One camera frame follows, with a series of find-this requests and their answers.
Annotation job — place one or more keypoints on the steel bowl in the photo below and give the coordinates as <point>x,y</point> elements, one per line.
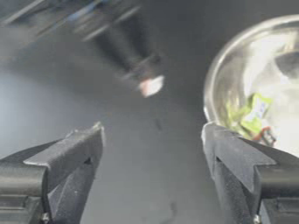
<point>252,58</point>

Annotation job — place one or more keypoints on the green candy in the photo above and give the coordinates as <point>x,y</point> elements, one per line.
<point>256,110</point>

